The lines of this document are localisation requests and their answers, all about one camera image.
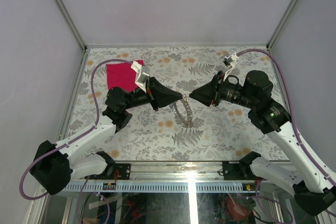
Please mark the large metal keyring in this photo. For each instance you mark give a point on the large metal keyring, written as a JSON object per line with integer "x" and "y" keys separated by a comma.
{"x": 185, "y": 118}

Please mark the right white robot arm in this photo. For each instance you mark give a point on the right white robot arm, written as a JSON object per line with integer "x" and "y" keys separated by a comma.
{"x": 313, "y": 183}

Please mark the grey slotted cable duct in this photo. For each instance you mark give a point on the grey slotted cable duct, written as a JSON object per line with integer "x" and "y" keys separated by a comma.
{"x": 178, "y": 187}

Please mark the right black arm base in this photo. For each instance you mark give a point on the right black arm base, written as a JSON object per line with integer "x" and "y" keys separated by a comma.
{"x": 240, "y": 170}

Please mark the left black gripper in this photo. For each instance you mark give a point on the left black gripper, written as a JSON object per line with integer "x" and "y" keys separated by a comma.
{"x": 163, "y": 95}

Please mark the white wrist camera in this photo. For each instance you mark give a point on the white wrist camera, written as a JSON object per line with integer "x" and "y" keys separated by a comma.
{"x": 230, "y": 63}
{"x": 142, "y": 75}

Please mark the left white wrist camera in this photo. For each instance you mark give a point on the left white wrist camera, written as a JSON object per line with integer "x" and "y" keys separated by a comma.
{"x": 142, "y": 75}

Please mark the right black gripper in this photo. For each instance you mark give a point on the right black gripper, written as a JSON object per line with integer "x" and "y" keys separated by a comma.
{"x": 212, "y": 91}

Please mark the magenta cloth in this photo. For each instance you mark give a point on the magenta cloth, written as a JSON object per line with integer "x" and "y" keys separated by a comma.
{"x": 120, "y": 74}

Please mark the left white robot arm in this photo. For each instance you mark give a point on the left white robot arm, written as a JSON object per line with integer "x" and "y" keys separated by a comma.
{"x": 56, "y": 165}

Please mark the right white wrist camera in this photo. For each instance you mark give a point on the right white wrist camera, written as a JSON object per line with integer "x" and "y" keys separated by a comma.
{"x": 230, "y": 63}

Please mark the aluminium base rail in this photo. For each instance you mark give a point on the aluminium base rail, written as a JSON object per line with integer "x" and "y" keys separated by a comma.
{"x": 161, "y": 171}

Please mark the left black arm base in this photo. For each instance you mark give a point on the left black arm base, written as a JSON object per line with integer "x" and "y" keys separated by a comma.
{"x": 113, "y": 170}

